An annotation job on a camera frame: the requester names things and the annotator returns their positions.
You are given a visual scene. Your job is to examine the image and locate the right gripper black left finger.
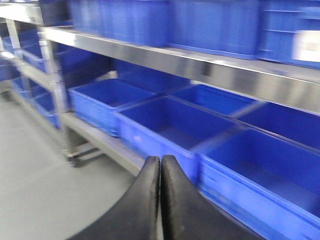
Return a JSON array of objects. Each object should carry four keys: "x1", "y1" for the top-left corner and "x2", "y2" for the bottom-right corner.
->
[{"x1": 69, "y1": 156, "x2": 161, "y2": 240}]

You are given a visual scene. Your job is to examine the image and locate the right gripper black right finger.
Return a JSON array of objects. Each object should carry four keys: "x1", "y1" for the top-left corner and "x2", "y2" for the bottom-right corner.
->
[{"x1": 161, "y1": 154, "x2": 260, "y2": 240}]

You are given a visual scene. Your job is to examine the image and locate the blue bin row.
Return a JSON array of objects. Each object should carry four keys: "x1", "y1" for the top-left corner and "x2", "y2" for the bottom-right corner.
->
[
  {"x1": 68, "y1": 79, "x2": 156, "y2": 137},
  {"x1": 116, "y1": 96, "x2": 236, "y2": 185},
  {"x1": 198, "y1": 129, "x2": 320, "y2": 240}
]

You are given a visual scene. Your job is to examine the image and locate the steel shelf rack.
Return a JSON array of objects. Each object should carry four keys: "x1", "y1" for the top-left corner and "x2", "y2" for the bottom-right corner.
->
[{"x1": 0, "y1": 2, "x2": 320, "y2": 175}]

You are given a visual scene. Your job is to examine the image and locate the blue bin front row middle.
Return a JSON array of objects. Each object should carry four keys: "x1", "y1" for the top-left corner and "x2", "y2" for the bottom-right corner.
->
[{"x1": 116, "y1": 96, "x2": 236, "y2": 185}]

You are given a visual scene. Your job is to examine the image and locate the blue bin front row right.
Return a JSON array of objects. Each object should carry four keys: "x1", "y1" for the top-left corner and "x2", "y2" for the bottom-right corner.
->
[{"x1": 198, "y1": 129, "x2": 320, "y2": 240}]

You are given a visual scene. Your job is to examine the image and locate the blue bin front row left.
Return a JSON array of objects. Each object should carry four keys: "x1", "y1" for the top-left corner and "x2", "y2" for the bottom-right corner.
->
[{"x1": 68, "y1": 79, "x2": 156, "y2": 137}]

